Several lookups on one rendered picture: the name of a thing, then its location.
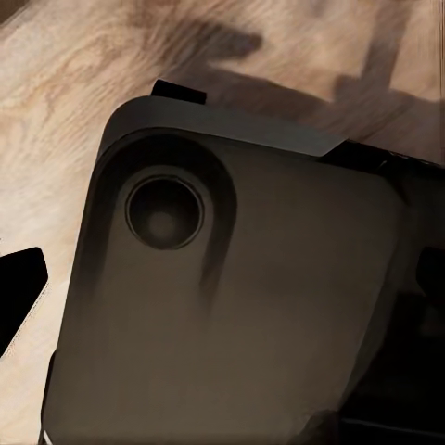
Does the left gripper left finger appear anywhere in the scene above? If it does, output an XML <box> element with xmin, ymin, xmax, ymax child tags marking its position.
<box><xmin>0</xmin><ymin>247</ymin><xmax>48</xmax><ymax>359</ymax></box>

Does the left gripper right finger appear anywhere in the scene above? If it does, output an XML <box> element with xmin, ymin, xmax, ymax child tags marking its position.
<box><xmin>415</xmin><ymin>246</ymin><xmax>445</xmax><ymax>322</ymax></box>

